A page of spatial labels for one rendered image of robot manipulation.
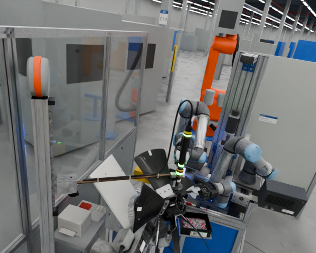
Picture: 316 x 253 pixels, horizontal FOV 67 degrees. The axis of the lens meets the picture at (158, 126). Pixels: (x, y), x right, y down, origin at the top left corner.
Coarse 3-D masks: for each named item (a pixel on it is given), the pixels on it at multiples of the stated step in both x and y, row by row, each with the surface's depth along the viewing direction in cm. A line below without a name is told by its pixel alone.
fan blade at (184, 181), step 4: (184, 180) 165; (188, 180) 167; (184, 184) 160; (188, 184) 163; (192, 184) 166; (172, 188) 154; (184, 188) 157; (188, 188) 159; (176, 192) 151; (180, 192) 152; (184, 192) 153; (188, 192) 155
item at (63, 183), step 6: (60, 174) 120; (66, 174) 121; (72, 174) 121; (54, 180) 114; (60, 180) 116; (66, 180) 116; (72, 180) 117; (54, 186) 116; (60, 186) 115; (66, 186) 116; (72, 186) 117; (54, 192) 117; (60, 192) 117; (66, 192) 118; (72, 192) 119
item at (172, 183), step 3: (171, 174) 139; (174, 174) 139; (171, 177) 139; (174, 177) 140; (171, 180) 143; (174, 180) 140; (171, 183) 143; (174, 183) 142; (180, 183) 147; (171, 186) 144; (174, 186) 143; (180, 186) 144; (177, 189) 142; (180, 189) 143
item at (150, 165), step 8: (144, 152) 144; (152, 152) 147; (160, 152) 149; (136, 160) 140; (152, 160) 144; (160, 160) 146; (144, 168) 141; (152, 168) 142; (160, 168) 144; (168, 168) 146; (168, 176) 143; (152, 184) 140; (160, 184) 140
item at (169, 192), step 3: (165, 186) 141; (168, 186) 141; (156, 189) 140; (159, 189) 140; (162, 189) 140; (165, 189) 141; (171, 189) 141; (159, 192) 139; (162, 192) 140; (168, 192) 140; (171, 192) 141; (162, 195) 139; (165, 195) 140; (168, 195) 140
